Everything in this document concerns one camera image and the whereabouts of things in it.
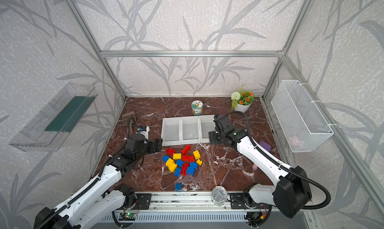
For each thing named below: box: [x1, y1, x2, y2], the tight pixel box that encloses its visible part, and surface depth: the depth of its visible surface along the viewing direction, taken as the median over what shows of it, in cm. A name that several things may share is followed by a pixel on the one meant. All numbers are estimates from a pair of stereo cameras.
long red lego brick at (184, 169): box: [180, 163, 189, 176], surface depth 84 cm
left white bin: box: [161, 117, 182, 147], surface depth 98 cm
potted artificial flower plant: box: [231, 84, 255, 113], surface depth 104 cm
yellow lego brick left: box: [165, 160, 178, 173], surface depth 85 cm
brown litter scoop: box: [122, 111, 136, 125], surface depth 110 cm
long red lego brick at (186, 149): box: [181, 144, 191, 155], surface depth 91 cm
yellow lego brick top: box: [173, 153, 182, 160], surface depth 89 cm
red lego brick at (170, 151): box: [166, 147, 176, 156], surface depth 91 cm
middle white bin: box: [180, 116, 200, 144], surface depth 100 cm
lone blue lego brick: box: [175, 183, 183, 191], surface depth 79 cm
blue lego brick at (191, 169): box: [187, 161, 198, 176], surface depth 84 cm
